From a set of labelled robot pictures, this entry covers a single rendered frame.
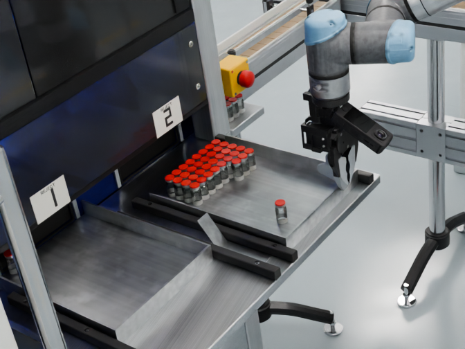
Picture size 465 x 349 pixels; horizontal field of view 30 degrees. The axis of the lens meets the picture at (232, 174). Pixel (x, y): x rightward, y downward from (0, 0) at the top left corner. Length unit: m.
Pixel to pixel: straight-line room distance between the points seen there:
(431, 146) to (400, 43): 1.16
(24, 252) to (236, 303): 0.68
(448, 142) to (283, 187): 0.95
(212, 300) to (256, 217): 0.25
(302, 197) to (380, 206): 1.52
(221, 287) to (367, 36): 0.51
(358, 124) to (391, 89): 2.44
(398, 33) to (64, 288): 0.76
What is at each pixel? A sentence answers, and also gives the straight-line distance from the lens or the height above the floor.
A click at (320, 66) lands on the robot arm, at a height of 1.19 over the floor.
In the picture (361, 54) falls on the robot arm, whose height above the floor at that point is 1.21.
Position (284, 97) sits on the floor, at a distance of 4.06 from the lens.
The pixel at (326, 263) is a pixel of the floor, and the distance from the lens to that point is 3.00.
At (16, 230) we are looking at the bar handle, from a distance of 0.89.
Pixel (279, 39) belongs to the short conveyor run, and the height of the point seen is 0.93.
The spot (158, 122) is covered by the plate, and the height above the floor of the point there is 1.02.
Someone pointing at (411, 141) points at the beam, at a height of 0.48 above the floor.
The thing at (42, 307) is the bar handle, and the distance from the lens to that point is 0.95.
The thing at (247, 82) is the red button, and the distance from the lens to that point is 1.98.
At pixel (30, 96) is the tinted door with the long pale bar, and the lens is 1.57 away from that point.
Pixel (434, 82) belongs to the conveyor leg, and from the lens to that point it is 2.59.
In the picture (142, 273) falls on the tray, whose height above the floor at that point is 0.88.
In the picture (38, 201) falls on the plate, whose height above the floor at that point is 1.03.
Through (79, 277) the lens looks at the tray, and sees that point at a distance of 1.66.
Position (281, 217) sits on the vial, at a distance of 1.68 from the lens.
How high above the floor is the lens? 1.86
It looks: 32 degrees down
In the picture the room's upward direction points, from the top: 9 degrees counter-clockwise
